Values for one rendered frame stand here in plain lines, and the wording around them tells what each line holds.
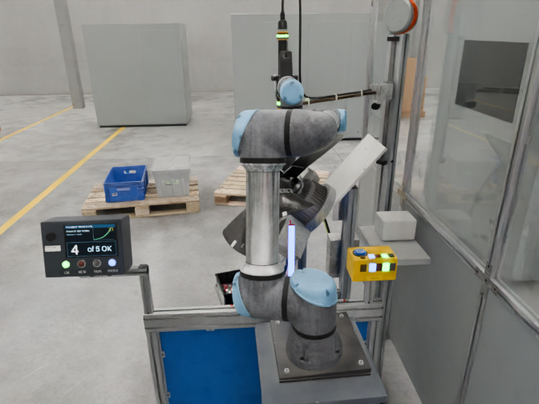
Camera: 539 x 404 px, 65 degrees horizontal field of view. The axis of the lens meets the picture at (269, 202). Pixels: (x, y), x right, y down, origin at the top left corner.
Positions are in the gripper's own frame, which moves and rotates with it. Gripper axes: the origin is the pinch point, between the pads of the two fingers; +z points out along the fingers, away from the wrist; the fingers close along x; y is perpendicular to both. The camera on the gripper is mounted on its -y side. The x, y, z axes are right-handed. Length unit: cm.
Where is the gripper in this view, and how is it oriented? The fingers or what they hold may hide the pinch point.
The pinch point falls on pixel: (282, 74)
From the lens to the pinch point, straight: 172.6
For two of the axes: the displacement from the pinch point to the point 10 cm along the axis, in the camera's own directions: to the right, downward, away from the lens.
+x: 10.0, -0.3, 0.5
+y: 0.1, 9.3, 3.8
